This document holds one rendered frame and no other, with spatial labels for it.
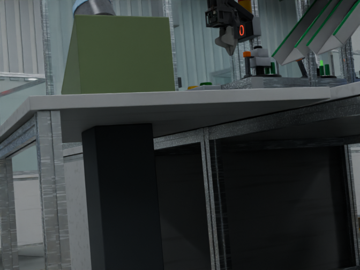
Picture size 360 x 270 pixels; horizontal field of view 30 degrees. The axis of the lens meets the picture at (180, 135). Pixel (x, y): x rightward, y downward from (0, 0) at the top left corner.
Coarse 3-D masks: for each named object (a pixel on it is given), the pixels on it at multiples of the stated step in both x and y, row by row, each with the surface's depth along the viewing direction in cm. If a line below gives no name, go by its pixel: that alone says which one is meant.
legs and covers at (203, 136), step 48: (192, 144) 291; (240, 144) 305; (288, 144) 321; (336, 144) 338; (192, 192) 293; (240, 192) 308; (288, 192) 323; (336, 192) 341; (192, 240) 291; (240, 240) 305; (288, 240) 320; (336, 240) 337
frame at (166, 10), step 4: (164, 0) 298; (164, 4) 299; (168, 4) 298; (164, 8) 299; (168, 8) 298; (164, 12) 299; (168, 12) 298; (164, 16) 299; (168, 16) 297; (172, 56) 296; (172, 60) 296
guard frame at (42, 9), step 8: (40, 0) 328; (296, 0) 353; (40, 8) 329; (296, 8) 353; (48, 56) 326; (48, 64) 325; (304, 64) 349; (48, 72) 324; (48, 80) 324; (48, 88) 324; (64, 144) 309; (72, 144) 302; (80, 144) 294
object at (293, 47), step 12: (324, 0) 210; (336, 0) 197; (312, 12) 208; (324, 12) 194; (300, 24) 206; (312, 24) 192; (288, 36) 204; (300, 36) 206; (288, 48) 203; (300, 48) 190; (276, 60) 201; (288, 60) 200
